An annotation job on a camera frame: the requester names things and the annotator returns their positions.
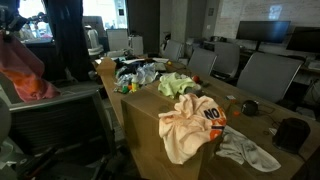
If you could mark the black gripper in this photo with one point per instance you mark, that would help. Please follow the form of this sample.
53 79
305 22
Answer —
10 21

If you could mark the pink shirt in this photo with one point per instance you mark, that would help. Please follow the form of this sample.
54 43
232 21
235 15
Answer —
24 70

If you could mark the yellow-green towel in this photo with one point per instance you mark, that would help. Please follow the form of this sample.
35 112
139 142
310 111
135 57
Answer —
173 83

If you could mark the peach printed shirt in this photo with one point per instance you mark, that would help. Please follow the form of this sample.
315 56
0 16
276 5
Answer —
193 122

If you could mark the grey chair far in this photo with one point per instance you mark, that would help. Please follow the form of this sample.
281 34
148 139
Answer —
173 50

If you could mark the grey chair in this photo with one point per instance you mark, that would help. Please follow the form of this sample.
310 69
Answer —
173 50
268 76
202 61

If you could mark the grey chair middle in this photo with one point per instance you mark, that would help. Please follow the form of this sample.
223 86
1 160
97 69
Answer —
202 61

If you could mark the large cardboard box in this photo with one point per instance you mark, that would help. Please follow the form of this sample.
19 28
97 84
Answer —
141 125

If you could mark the grey chair near right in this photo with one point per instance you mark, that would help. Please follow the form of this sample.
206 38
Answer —
268 76

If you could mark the yellow glue bottle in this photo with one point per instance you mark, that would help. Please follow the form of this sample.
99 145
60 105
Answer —
135 82

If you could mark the crumpled clear plastic bags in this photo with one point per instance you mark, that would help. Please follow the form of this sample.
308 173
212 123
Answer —
145 74

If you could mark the red ball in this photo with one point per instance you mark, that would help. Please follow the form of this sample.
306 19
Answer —
196 79

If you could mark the black monitor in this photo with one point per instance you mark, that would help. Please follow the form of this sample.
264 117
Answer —
263 31
306 39

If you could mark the grey cloth on table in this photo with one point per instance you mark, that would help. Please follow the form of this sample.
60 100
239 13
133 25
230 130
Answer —
239 148

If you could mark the small round black speaker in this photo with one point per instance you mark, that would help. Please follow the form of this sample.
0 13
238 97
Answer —
249 108

